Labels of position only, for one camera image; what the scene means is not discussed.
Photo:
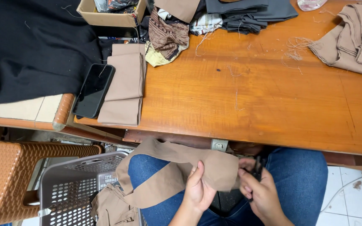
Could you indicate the tan fabric strip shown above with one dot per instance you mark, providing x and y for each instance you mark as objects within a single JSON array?
[{"x": 168, "y": 175}]

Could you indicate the folded tan fabric stack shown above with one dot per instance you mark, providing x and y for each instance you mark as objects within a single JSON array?
[{"x": 125, "y": 86}]

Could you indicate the cardboard box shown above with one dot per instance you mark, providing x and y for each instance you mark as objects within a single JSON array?
[{"x": 112, "y": 17}]

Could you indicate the black thread snips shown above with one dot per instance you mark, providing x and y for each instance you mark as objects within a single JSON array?
[{"x": 257, "y": 171}]

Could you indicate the white striped fabric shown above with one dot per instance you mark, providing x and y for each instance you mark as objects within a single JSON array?
[{"x": 206, "y": 23}]

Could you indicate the grey plastic laundry basket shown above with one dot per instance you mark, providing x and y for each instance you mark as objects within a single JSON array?
[{"x": 74, "y": 191}]

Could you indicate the white power socket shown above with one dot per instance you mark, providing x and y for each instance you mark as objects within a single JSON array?
[{"x": 219, "y": 145}]

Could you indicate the person's blue jeans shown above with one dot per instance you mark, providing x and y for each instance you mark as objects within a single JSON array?
[{"x": 293, "y": 188}]

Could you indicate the person's left hand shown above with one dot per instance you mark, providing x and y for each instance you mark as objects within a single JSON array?
[{"x": 199, "y": 191}]

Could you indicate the black smartphone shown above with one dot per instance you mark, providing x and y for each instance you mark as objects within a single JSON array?
[{"x": 94, "y": 90}]

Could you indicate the large black fabric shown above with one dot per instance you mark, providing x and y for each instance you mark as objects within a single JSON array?
[{"x": 33, "y": 47}]

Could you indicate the loose thread clump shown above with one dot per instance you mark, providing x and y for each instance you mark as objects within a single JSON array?
[{"x": 297, "y": 47}]

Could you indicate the brown plastic rattan stool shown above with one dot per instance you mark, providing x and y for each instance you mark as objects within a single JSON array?
[{"x": 8, "y": 179}]

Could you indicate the tan garment in basket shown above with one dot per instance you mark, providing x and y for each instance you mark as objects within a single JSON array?
[{"x": 113, "y": 208}]

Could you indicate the brown patterned fabric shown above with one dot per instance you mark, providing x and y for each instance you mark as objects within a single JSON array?
[{"x": 167, "y": 39}]

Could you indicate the crumpled tan fabric pile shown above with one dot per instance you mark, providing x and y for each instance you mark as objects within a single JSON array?
[{"x": 355, "y": 40}]

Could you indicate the clear plastic bag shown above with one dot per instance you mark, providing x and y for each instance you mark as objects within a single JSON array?
[{"x": 311, "y": 3}]

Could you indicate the tan fabric piece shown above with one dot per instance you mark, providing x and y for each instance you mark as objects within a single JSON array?
[{"x": 177, "y": 8}]

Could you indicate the person's right hand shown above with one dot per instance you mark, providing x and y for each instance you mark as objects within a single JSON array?
[{"x": 259, "y": 194}]

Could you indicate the dark grey folded fabric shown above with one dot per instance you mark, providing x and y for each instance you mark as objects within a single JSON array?
[{"x": 250, "y": 14}]

